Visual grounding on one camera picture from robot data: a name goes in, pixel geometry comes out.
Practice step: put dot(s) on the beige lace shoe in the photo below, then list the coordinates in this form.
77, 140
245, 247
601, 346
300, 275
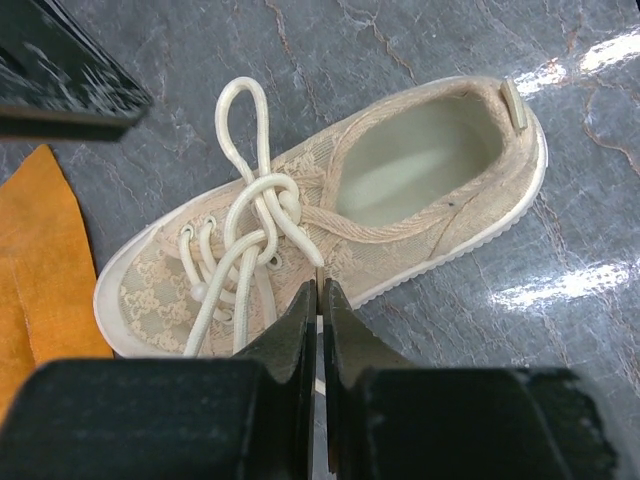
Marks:
409, 183

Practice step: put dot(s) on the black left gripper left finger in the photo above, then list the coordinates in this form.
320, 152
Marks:
248, 416

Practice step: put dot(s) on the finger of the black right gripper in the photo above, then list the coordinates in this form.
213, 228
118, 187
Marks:
58, 83

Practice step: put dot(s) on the orange Mickey Mouse pillow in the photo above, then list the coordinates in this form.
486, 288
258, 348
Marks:
47, 274

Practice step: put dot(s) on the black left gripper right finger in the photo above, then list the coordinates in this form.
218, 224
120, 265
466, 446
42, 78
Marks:
389, 418

